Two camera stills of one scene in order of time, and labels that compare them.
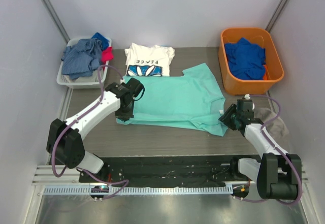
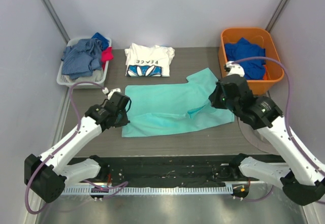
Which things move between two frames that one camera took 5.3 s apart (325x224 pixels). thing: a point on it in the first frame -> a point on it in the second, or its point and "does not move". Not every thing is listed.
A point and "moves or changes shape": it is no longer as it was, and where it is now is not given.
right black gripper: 227,116 -> 215,98
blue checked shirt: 82,58 does not move
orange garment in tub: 267,75 does not move
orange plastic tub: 259,35 does not move
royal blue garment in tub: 246,61 does not move
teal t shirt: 192,101 moves or changes shape
